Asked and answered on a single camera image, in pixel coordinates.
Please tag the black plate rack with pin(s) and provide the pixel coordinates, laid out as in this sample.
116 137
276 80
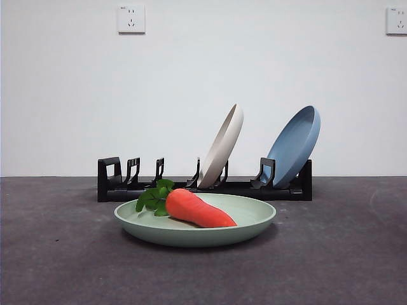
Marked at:
286 195

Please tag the blue plate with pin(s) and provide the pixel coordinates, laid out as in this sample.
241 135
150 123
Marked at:
295 146

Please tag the beige plate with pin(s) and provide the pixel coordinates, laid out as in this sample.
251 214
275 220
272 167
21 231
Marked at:
222 149

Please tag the green plate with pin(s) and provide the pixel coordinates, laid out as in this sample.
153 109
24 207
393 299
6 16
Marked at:
197 235

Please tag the orange carrot with green leaves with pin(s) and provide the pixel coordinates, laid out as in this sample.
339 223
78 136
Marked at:
197 209

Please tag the white wall socket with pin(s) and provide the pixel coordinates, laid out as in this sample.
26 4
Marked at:
397 20
131 19

